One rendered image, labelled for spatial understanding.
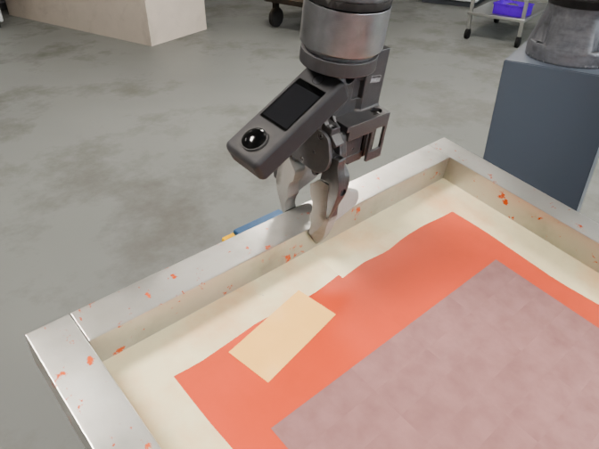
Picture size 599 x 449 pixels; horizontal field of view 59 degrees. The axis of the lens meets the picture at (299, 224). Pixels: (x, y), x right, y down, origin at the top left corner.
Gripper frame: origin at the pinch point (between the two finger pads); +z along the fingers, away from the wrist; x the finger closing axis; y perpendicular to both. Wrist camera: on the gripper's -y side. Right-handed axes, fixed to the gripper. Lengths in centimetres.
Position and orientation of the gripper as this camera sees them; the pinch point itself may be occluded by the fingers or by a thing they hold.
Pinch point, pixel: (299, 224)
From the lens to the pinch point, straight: 59.5
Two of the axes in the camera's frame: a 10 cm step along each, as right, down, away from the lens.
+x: -6.6, -5.4, 5.3
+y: 7.5, -3.7, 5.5
